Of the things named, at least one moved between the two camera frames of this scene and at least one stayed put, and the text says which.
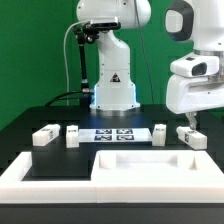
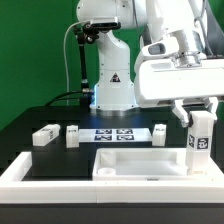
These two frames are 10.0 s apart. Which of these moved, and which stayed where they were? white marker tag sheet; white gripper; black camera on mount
Moved: white gripper
Stayed: black camera on mount; white marker tag sheet
